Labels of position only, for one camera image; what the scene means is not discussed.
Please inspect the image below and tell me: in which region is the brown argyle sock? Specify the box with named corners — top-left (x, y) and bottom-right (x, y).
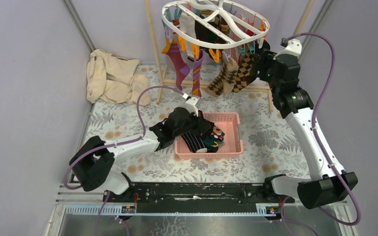
top-left (232, 52), bottom-right (259, 93)

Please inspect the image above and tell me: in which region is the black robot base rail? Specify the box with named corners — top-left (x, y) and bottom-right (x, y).
top-left (103, 182), bottom-right (283, 217)

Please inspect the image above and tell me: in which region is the pink plastic basket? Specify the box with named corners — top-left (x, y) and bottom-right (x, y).
top-left (175, 112), bottom-right (244, 159)

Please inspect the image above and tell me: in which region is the mustard yellow sock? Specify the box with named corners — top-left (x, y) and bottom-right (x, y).
top-left (161, 39), bottom-right (173, 55)

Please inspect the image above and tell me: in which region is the wooden hanger stand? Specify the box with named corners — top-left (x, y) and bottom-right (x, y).
top-left (143, 0), bottom-right (317, 114)

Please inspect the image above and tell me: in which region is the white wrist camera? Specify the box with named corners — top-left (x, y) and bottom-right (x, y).
top-left (182, 93), bottom-right (201, 117)
top-left (273, 38), bottom-right (302, 60)

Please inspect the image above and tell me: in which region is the cream crumpled cloth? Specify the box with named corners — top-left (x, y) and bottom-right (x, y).
top-left (86, 49), bottom-right (150, 105)

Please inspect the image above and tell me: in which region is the navy santa sock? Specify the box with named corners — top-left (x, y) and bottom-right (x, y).
top-left (207, 141), bottom-right (221, 153)

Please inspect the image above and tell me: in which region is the black pinstriped sock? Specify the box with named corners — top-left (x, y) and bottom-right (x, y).
top-left (181, 133), bottom-right (208, 153)

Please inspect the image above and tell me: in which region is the white sock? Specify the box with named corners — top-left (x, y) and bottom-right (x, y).
top-left (179, 12), bottom-right (196, 61)

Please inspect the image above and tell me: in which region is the magenta purple striped sock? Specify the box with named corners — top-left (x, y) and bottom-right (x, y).
top-left (191, 49), bottom-right (205, 97)

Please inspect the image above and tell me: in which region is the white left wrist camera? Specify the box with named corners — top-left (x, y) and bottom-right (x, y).
top-left (182, 93), bottom-right (201, 117)

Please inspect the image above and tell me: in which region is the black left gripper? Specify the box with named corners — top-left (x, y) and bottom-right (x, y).
top-left (173, 109), bottom-right (211, 139)

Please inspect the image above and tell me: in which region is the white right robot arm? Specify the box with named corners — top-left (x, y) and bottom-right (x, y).
top-left (252, 49), bottom-right (358, 209)

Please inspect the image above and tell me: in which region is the teal green sock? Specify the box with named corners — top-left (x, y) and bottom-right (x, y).
top-left (203, 126), bottom-right (225, 148)

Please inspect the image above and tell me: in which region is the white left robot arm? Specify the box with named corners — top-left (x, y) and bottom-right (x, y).
top-left (67, 107), bottom-right (213, 202)

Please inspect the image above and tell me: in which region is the tan argyle sock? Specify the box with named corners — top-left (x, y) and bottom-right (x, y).
top-left (204, 59), bottom-right (238, 97)

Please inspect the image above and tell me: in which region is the white round clip hanger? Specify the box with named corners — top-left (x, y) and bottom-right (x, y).
top-left (161, 0), bottom-right (270, 50)

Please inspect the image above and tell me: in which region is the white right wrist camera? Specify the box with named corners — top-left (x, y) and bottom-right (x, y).
top-left (273, 38), bottom-right (302, 60)

